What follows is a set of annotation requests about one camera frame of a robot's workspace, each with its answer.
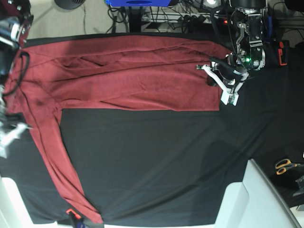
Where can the black table cloth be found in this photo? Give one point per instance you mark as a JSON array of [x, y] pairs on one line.
[[170, 168]]

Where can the white power strip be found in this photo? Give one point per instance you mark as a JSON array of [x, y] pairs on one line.
[[173, 17]]

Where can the black and orange clamp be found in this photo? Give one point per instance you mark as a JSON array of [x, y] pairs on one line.
[[282, 49]]

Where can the yellow-handled scissors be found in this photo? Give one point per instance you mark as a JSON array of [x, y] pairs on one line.
[[284, 165]]

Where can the red long-sleeve T-shirt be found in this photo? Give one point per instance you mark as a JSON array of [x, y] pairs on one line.
[[136, 73]]

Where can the white table frame left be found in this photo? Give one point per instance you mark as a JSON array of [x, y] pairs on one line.
[[13, 213]]

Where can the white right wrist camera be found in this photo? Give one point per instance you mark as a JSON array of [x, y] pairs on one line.
[[4, 152]]

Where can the blue handled tool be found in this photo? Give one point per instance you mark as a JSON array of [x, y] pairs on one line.
[[268, 23]]

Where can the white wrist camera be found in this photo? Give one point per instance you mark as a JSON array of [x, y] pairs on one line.
[[227, 98], [4, 152]]

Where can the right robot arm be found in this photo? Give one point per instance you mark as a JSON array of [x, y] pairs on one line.
[[15, 22]]

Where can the white table frame right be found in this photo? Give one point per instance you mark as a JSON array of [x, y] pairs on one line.
[[254, 203]]

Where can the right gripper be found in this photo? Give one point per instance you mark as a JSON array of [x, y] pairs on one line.
[[11, 127]]

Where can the white table frame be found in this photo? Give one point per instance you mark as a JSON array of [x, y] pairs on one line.
[[254, 203], [13, 213]]

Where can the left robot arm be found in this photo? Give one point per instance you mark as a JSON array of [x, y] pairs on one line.
[[245, 18]]

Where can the blue clamp with orange tip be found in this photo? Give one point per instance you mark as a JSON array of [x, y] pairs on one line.
[[75, 219]]

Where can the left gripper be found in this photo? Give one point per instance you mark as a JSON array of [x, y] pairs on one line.
[[228, 78]]

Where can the black round stand base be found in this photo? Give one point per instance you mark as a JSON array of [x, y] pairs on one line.
[[69, 4]]

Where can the blue box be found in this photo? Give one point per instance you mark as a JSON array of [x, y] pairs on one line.
[[138, 3]]

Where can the black crumpled object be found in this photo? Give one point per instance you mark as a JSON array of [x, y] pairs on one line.
[[300, 184]]

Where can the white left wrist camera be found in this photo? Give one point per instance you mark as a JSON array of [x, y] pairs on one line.
[[227, 98]]

